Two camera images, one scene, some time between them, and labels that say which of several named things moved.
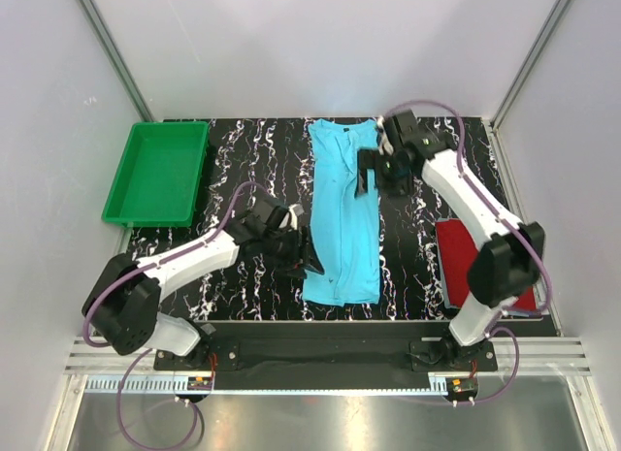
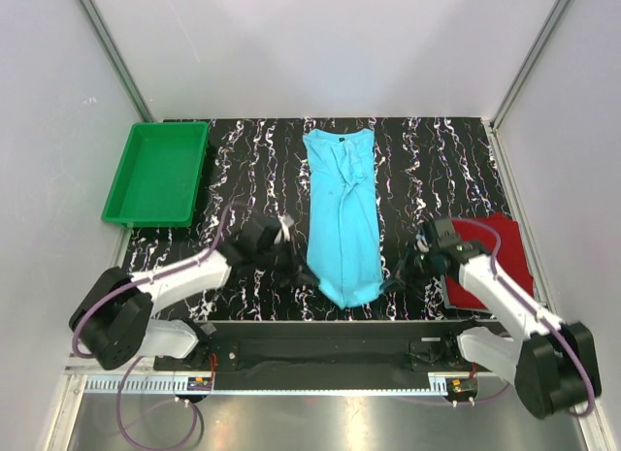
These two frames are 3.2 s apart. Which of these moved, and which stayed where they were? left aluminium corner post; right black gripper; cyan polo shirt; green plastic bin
Moved: cyan polo shirt; right black gripper
Stayed: green plastic bin; left aluminium corner post
